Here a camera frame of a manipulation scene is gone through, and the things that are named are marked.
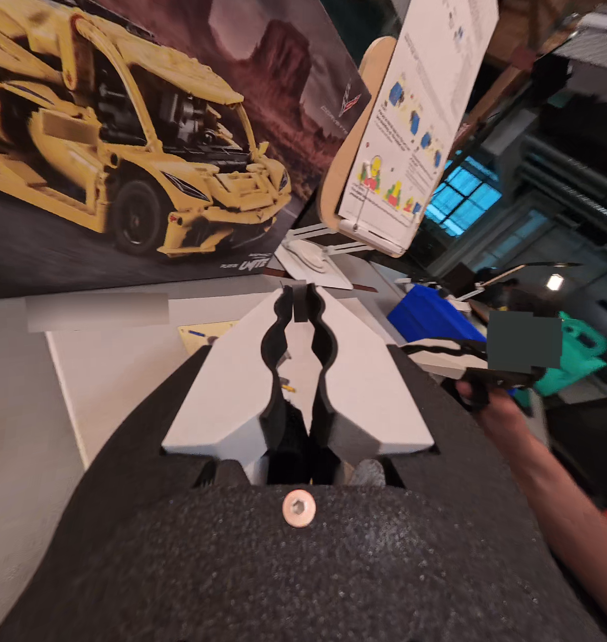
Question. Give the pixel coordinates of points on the person's right forearm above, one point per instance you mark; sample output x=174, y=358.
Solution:
x=559, y=491

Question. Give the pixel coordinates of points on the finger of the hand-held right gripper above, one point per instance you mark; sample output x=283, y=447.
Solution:
x=449, y=363
x=449, y=346

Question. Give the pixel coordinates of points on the printed instruction sheet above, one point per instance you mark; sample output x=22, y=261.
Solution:
x=423, y=125

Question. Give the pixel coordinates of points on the person's right hand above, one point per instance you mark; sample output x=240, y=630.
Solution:
x=501, y=409

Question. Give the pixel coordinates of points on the lego instruction booklet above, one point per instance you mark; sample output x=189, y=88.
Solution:
x=107, y=376

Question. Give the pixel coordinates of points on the teal object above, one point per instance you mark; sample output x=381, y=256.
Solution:
x=582, y=351

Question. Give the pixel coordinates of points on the lego box with yellow car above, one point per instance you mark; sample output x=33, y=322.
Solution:
x=133, y=150

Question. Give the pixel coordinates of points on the dark grey lego connector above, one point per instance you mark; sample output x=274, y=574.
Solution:
x=301, y=303

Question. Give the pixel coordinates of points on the blue plastic bin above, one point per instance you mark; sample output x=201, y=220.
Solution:
x=428, y=316

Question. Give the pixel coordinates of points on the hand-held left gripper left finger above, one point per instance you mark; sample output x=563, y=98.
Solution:
x=223, y=401

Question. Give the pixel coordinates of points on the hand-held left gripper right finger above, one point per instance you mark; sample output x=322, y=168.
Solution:
x=378, y=401

